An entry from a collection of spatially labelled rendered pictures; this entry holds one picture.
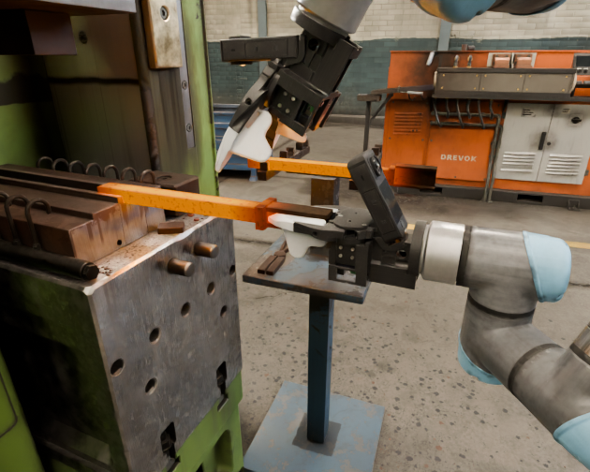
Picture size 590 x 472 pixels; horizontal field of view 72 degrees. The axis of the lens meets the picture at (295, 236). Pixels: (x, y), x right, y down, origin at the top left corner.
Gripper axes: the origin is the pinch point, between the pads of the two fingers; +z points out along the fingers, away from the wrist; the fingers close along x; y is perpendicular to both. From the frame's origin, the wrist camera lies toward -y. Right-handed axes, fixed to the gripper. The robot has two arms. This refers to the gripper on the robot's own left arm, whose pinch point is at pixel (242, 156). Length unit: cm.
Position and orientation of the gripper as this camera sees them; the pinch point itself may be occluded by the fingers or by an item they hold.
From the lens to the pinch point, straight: 58.5
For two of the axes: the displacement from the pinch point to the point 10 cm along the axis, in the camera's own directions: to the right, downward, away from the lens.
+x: 3.9, -3.8, 8.4
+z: -4.4, 7.2, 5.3
